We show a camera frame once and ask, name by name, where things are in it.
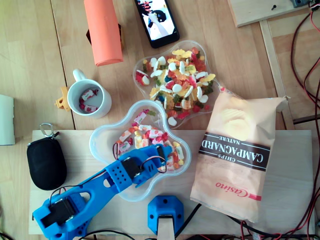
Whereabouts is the yellow 3D-printed part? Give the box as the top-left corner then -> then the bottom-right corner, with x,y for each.
54,86 -> 72,112

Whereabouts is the orange cylinder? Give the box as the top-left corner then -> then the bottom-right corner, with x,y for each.
83,0 -> 124,67

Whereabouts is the small wooden board with screw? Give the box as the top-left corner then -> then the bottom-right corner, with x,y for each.
226,0 -> 311,28

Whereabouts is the blue post mount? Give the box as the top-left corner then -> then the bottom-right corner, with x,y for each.
146,195 -> 185,236

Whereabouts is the clear tub of gummies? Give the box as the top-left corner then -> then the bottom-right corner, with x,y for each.
131,39 -> 221,130

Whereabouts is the white box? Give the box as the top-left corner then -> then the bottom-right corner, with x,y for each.
0,94 -> 16,146

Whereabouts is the dark brown stand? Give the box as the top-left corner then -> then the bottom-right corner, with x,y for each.
86,23 -> 124,50

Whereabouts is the light wooden base board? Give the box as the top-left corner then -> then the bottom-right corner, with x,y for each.
28,129 -> 316,236

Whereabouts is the wooden post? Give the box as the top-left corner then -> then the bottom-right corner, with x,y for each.
156,216 -> 176,240

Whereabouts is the light wooden slat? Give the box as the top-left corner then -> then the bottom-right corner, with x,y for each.
259,18 -> 296,131

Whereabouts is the beige Casino chips bag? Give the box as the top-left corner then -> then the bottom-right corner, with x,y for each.
189,86 -> 291,223

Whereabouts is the black zip case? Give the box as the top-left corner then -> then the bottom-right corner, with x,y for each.
26,136 -> 68,191

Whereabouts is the black smartphone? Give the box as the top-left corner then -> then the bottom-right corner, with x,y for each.
134,0 -> 181,49

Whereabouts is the clear Haribo Dragolo tub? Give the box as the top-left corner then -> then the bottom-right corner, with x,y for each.
89,99 -> 193,203

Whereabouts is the black flat bar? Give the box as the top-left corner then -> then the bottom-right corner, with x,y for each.
292,115 -> 320,125

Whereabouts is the white ceramic mug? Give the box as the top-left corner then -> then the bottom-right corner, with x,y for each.
66,68 -> 113,120

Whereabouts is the red white black servo cable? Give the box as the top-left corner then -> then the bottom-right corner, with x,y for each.
139,156 -> 168,174

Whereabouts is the wrapped fruit candy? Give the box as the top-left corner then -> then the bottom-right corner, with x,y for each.
79,88 -> 100,102
79,103 -> 99,114
148,128 -> 165,140
117,139 -> 134,154
119,129 -> 133,142
174,142 -> 185,161
133,111 -> 148,125
166,156 -> 176,172

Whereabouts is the silver carabiner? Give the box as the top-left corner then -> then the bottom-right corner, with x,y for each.
39,122 -> 60,140

